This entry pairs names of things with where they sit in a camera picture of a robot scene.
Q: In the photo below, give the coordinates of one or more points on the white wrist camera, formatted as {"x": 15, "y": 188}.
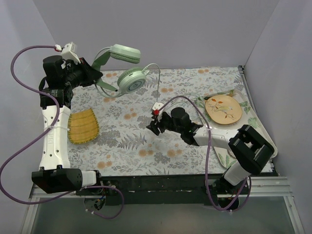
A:
{"x": 69, "y": 53}
{"x": 156, "y": 108}

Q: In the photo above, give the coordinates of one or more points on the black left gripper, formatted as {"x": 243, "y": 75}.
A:
{"x": 86, "y": 73}

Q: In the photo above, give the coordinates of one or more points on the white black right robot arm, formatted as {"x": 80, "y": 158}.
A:
{"x": 250, "y": 149}

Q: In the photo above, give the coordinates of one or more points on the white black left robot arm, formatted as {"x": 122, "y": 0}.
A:
{"x": 63, "y": 75}

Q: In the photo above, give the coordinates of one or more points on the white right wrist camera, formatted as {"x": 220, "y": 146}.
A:
{"x": 156, "y": 108}

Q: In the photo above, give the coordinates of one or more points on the round bird painted plate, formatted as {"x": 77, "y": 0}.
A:
{"x": 223, "y": 109}

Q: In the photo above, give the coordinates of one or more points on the aluminium table frame rail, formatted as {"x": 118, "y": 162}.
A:
{"x": 158, "y": 190}

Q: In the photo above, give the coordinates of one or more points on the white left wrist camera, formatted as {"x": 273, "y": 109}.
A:
{"x": 69, "y": 53}

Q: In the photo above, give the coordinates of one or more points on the yellow woven bamboo tray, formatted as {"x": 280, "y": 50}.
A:
{"x": 83, "y": 127}

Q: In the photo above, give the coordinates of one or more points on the floral patterned table mat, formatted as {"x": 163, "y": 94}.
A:
{"x": 179, "y": 122}

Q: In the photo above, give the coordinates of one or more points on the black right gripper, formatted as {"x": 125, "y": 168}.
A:
{"x": 157, "y": 123}

